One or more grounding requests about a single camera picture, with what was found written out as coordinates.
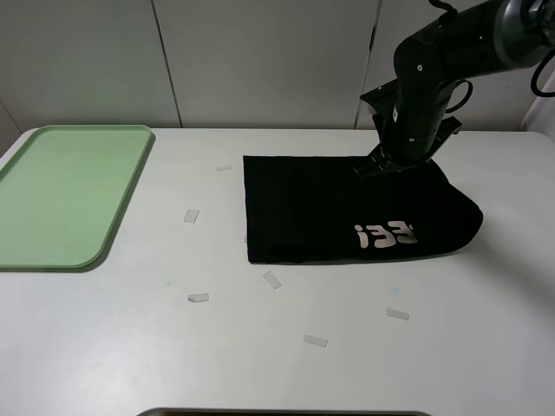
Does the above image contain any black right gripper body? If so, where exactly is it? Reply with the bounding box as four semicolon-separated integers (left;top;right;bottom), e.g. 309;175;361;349
368;145;430;172

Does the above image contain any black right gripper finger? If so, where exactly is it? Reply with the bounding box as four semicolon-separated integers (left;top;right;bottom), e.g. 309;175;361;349
354;158;401;180

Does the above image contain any black short sleeve t-shirt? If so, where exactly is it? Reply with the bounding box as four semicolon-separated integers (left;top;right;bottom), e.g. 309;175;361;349
243;156;483;263

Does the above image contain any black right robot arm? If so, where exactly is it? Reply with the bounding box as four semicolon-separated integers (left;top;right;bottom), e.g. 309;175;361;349
356;1;554;179

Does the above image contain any light green plastic tray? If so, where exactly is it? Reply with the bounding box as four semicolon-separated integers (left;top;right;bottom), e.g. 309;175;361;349
1;125;154;272

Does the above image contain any black door hinge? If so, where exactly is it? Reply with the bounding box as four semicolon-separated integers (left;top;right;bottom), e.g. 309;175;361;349
369;25;376;51

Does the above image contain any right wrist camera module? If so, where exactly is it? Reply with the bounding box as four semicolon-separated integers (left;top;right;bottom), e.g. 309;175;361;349
360;79;455;146

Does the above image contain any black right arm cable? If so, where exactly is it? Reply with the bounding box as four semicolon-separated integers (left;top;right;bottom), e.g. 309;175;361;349
428;0;555;114

